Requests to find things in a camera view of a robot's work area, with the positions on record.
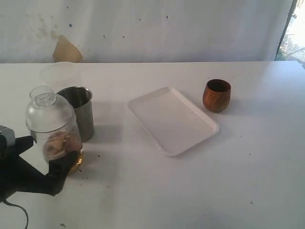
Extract brown wooden round cup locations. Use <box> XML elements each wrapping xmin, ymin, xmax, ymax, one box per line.
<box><xmin>203</xmin><ymin>79</ymin><xmax>231</xmax><ymax>113</ymax></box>

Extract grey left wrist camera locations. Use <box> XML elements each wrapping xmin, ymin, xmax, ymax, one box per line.
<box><xmin>0</xmin><ymin>125</ymin><xmax>15</xmax><ymax>148</ymax></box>

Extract wooden clothespins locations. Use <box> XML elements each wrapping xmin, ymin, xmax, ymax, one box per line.
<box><xmin>42</xmin><ymin>131</ymin><xmax>83</xmax><ymax>161</ymax></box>

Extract clear plastic measuring cup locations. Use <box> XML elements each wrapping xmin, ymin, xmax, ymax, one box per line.
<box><xmin>30</xmin><ymin>119</ymin><xmax>83</xmax><ymax>174</ymax></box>

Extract white rectangular plastic tray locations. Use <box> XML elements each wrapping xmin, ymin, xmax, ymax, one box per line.
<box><xmin>127</xmin><ymin>87</ymin><xmax>220</xmax><ymax>156</ymax></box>

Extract stainless steel tumbler cup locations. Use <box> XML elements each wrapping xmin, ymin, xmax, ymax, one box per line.
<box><xmin>57</xmin><ymin>86</ymin><xmax>94</xmax><ymax>142</ymax></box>

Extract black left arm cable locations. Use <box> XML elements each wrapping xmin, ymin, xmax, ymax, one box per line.
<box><xmin>0</xmin><ymin>199</ymin><xmax>30</xmax><ymax>229</ymax></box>

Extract translucent plastic container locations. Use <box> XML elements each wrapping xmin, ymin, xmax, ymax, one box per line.
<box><xmin>40</xmin><ymin>62</ymin><xmax>82</xmax><ymax>92</ymax></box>

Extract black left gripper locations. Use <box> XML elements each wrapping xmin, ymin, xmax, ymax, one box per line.
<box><xmin>0</xmin><ymin>135</ymin><xmax>78</xmax><ymax>200</ymax></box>

